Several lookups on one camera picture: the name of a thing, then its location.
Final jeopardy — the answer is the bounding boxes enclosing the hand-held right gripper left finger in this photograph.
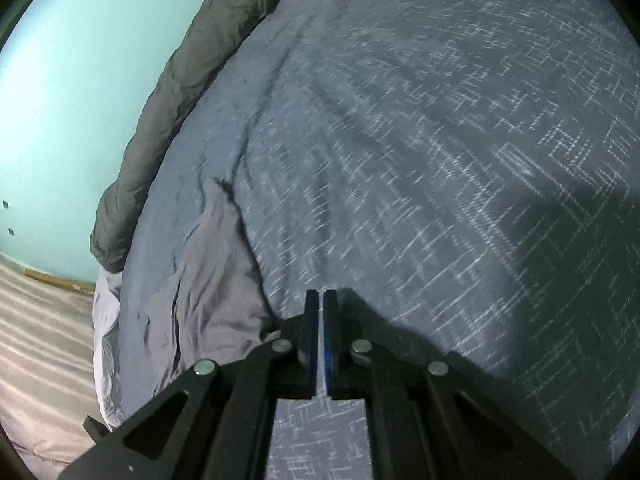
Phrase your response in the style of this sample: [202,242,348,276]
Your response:
[60,289,320,480]

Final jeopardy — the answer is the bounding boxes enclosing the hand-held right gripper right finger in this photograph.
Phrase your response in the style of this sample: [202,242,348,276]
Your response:
[323,288,576,480]

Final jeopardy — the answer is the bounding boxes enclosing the grey boxer briefs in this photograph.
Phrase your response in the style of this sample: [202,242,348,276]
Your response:
[142,178,282,377]

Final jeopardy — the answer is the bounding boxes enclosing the blue patterned bedsheet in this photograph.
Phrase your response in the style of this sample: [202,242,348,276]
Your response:
[117,0,640,480]

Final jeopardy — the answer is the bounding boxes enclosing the light grey blanket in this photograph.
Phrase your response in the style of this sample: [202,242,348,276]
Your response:
[92,266,127,432]

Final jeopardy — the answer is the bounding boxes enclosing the wooden slat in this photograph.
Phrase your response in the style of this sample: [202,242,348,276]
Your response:
[24,268,97,295]

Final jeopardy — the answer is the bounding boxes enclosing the dark grey rolled duvet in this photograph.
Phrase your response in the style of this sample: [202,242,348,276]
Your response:
[90,0,312,274]

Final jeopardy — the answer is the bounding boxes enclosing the beige curtain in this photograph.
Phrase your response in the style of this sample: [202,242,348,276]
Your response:
[0,254,103,468]

